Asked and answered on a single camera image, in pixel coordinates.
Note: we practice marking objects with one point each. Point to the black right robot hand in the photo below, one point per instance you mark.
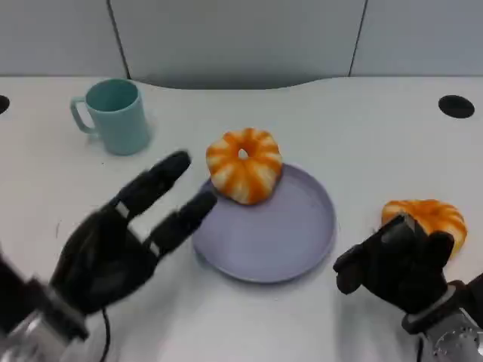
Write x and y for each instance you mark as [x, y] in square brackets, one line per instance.
[403, 267]

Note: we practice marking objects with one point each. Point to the lilac plate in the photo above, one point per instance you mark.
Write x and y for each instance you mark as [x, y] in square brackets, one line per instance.
[271, 241]

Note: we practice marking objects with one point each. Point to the orange and white toy bread roll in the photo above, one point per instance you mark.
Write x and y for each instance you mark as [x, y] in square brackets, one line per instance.
[437, 215]
[245, 173]

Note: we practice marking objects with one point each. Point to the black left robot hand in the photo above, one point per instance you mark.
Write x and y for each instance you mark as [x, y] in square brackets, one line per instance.
[102, 256]

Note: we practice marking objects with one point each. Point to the pale green mug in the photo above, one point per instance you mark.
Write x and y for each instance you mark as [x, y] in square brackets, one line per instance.
[120, 128]

